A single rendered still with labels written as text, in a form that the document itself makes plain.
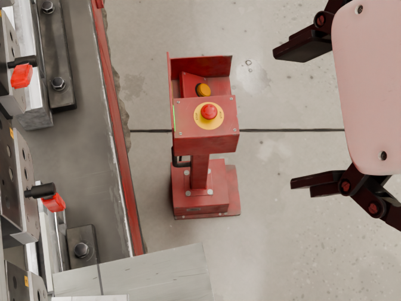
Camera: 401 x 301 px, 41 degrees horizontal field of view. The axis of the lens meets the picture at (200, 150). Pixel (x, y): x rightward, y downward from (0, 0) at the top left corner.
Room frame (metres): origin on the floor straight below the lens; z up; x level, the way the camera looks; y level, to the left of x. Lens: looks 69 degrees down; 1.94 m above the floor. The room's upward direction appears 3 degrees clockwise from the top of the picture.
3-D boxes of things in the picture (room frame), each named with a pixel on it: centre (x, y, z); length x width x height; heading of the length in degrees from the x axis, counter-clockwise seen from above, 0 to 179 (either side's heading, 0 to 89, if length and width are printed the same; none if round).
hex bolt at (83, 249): (0.18, 0.22, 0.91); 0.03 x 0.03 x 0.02
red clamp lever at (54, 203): (0.20, 0.21, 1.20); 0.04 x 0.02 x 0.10; 105
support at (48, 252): (0.16, 0.26, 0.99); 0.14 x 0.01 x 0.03; 15
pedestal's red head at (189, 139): (0.59, 0.00, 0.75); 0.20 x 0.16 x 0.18; 8
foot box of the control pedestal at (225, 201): (0.59, -0.03, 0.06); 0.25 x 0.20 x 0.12; 98
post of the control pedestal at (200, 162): (0.59, 0.00, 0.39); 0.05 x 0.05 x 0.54; 8
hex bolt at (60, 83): (0.54, 0.31, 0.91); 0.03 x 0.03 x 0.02
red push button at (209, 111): (0.54, -0.01, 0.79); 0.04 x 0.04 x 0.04
